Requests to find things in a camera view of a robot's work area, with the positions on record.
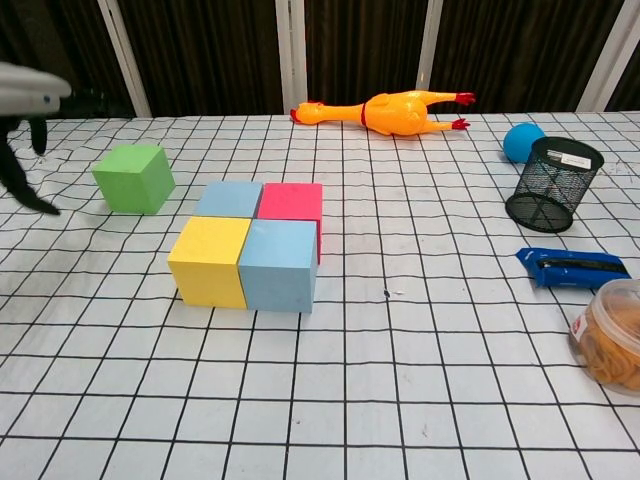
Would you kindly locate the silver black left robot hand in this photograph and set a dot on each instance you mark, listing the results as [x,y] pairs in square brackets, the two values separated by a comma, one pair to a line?
[25,92]

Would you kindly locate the green foam cube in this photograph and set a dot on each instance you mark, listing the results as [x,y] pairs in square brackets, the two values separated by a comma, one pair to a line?
[132,180]

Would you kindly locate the dark pleated curtain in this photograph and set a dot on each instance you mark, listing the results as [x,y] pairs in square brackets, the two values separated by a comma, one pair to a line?
[210,55]

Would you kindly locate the light blue cube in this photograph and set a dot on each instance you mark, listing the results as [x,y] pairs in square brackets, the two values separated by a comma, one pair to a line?
[230,200]
[277,275]

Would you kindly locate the yellow foam cube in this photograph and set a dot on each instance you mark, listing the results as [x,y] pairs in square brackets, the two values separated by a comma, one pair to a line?
[207,270]

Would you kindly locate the red foam cube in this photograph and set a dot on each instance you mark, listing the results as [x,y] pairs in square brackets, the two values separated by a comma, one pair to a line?
[292,200]

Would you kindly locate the light blue front cube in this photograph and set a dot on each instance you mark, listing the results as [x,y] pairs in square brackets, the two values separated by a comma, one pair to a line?
[277,275]

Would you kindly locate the yellow rubber chicken toy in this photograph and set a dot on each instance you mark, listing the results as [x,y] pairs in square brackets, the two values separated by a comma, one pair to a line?
[395,114]

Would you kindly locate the white black grid tablecloth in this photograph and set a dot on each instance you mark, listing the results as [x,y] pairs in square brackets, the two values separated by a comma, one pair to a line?
[400,380]

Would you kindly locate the blue ball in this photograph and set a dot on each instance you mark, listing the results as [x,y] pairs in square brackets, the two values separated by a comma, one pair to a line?
[517,142]

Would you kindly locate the black mesh pen holder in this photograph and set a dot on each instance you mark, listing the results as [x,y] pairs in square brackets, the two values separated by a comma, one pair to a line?
[550,195]

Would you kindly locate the blue snack packet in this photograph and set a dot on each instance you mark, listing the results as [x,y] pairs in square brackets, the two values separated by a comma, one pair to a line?
[575,272]

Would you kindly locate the clear jar of rubber bands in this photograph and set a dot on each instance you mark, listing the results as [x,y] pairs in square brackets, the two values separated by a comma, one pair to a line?
[612,335]

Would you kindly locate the white frame post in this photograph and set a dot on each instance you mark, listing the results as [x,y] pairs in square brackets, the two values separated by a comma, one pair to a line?
[291,50]
[125,55]
[602,60]
[436,45]

